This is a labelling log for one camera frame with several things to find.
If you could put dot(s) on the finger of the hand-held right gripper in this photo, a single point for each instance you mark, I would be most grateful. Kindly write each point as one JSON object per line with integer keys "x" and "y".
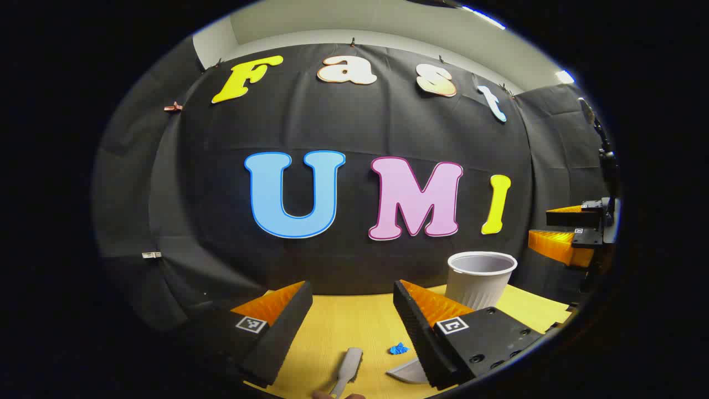
{"x": 576, "y": 217}
{"x": 556, "y": 244}

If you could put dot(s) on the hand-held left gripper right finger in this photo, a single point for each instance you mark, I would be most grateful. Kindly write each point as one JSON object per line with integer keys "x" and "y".
{"x": 415, "y": 327}

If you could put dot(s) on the white ribbed garbage bin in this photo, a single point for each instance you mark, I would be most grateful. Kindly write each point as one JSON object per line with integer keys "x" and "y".
{"x": 476, "y": 282}

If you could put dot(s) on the ceiling light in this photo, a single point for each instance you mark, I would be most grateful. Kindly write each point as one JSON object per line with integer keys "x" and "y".
{"x": 484, "y": 16}
{"x": 565, "y": 77}

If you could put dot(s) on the black backdrop cloth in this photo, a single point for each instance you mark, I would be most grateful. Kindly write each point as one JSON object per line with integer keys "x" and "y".
{"x": 354, "y": 127}

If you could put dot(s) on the pink cloth clip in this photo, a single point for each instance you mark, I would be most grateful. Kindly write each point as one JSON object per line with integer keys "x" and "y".
{"x": 173, "y": 107}

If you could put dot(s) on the dark blue paper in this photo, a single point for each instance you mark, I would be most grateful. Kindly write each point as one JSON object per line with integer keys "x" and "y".
{"x": 397, "y": 349}

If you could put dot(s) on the small grey broom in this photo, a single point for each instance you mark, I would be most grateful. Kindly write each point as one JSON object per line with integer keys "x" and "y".
{"x": 347, "y": 366}

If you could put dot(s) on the white cloth clip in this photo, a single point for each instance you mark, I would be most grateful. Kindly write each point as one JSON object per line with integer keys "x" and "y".
{"x": 151, "y": 255}

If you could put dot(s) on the grey plastic dustpan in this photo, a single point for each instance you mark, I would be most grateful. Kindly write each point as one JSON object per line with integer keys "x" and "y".
{"x": 410, "y": 373}

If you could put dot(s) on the dark stand pole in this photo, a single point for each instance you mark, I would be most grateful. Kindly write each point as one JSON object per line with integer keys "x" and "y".
{"x": 605, "y": 149}

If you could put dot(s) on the yellow wooden desktop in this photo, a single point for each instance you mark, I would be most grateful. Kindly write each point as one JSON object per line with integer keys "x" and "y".
{"x": 343, "y": 324}

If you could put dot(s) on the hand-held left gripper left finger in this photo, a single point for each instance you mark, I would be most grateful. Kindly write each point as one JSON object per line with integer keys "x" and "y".
{"x": 279, "y": 332}

